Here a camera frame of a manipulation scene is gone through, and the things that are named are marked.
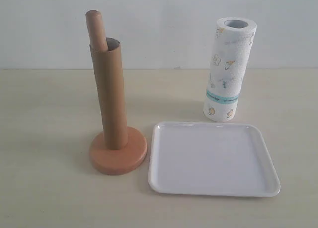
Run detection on brown cardboard tube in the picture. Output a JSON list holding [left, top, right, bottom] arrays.
[[90, 38, 128, 150]]

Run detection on printed white paper towel roll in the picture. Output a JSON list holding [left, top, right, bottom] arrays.
[[203, 17, 257, 122]]

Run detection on wooden paper towel holder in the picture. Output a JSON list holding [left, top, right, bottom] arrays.
[[85, 10, 147, 175]]

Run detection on white rectangular plastic tray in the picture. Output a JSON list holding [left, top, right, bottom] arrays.
[[148, 121, 281, 197]]

